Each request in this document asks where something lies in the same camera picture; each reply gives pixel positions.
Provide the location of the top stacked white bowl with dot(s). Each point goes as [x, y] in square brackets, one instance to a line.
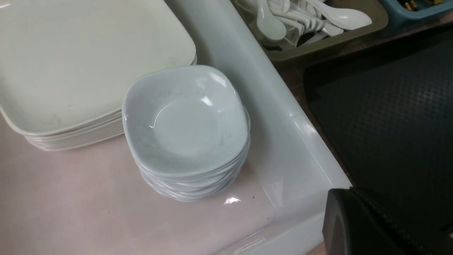
[186, 87]

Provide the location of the stack of white bowls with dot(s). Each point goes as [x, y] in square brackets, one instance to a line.
[194, 184]

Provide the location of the large white square plate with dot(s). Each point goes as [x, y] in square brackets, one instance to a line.
[69, 62]

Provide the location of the stack of square plates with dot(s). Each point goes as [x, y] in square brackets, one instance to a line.
[81, 136]

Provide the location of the black serving tray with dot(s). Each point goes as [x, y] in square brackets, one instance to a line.
[420, 182]

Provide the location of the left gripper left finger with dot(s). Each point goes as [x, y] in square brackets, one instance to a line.
[350, 229]

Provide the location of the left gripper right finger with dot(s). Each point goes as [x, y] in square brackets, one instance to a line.
[415, 236]

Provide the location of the pile of white spoons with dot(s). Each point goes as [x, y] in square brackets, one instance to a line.
[304, 24]

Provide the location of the large white plastic tub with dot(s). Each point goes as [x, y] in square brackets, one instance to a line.
[93, 200]

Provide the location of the olive green spoon bin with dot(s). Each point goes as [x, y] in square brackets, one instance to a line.
[372, 8]

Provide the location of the white spoon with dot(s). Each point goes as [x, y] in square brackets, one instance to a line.
[268, 24]
[347, 19]

